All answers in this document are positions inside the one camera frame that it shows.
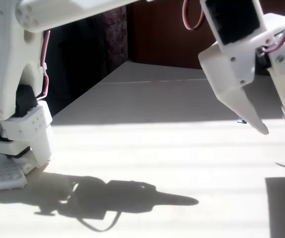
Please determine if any floral curtain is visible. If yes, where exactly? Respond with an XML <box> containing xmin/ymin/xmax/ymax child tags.
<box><xmin>100</xmin><ymin>6</ymin><xmax>129</xmax><ymax>74</ymax></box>

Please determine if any white perforated base plate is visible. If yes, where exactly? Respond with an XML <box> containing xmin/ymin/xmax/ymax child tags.
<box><xmin>0</xmin><ymin>156</ymin><xmax>28</xmax><ymax>193</ymax></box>

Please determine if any brown wooden cabinet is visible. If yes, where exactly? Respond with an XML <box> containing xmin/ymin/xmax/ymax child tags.
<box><xmin>132</xmin><ymin>0</ymin><xmax>285</xmax><ymax>75</ymax></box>

